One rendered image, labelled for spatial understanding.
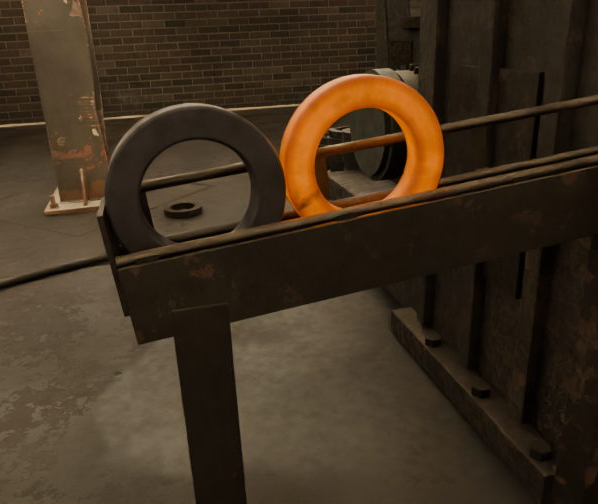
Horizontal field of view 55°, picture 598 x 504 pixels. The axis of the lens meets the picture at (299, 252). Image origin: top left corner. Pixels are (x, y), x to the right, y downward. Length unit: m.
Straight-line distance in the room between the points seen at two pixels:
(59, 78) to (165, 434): 2.14
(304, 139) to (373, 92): 0.09
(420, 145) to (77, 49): 2.58
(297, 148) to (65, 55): 2.56
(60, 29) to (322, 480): 2.47
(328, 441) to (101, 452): 0.48
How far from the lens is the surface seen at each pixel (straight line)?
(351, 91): 0.61
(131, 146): 0.58
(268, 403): 1.39
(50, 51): 3.12
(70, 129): 3.14
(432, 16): 1.37
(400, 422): 1.33
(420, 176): 0.66
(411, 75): 2.03
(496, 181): 0.68
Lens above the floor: 0.81
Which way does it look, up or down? 21 degrees down
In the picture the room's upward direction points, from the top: 2 degrees counter-clockwise
